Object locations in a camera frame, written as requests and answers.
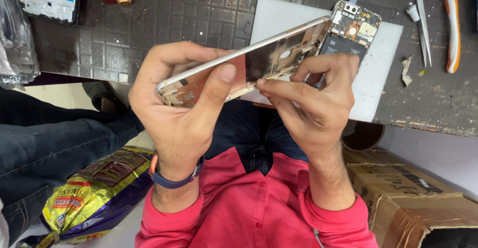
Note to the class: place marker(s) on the person's red shirt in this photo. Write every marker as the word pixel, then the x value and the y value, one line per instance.
pixel 254 218

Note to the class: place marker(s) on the round brown stool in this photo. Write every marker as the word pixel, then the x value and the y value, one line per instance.
pixel 364 136

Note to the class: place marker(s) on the person's dark blue jeans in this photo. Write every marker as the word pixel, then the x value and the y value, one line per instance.
pixel 250 128

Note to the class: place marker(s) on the heap of clear plastic bags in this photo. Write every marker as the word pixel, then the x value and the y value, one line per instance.
pixel 15 46

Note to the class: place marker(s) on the gold phone back cover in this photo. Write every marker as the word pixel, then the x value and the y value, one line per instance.
pixel 269 54

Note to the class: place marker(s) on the brown cardboard box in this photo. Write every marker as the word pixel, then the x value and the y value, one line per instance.
pixel 403 203

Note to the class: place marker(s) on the person's right hand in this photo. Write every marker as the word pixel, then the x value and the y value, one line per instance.
pixel 325 110

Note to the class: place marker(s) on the crumpled paper scrap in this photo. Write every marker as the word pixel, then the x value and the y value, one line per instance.
pixel 407 70

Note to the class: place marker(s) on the steel tweezers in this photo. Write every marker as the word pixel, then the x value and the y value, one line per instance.
pixel 422 24

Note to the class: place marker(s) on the yellow and purple printed bag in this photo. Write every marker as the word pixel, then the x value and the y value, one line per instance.
pixel 93 199

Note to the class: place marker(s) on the blue and orange wristband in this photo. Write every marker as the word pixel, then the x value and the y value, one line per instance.
pixel 175 183

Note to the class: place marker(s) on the white foam pad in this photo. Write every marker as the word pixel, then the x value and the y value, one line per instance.
pixel 276 16

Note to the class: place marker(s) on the opened phone with circuit board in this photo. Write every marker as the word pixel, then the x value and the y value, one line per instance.
pixel 354 28

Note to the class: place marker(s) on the person's left hand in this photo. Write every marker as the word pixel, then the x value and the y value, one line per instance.
pixel 175 128

